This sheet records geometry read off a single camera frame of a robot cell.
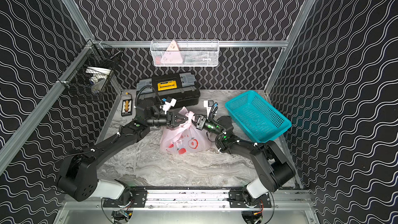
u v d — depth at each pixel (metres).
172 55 0.90
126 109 1.07
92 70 0.78
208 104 0.72
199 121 0.72
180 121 0.72
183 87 0.99
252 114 1.07
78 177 0.42
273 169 0.45
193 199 0.76
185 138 0.82
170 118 0.68
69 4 0.76
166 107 0.73
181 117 0.74
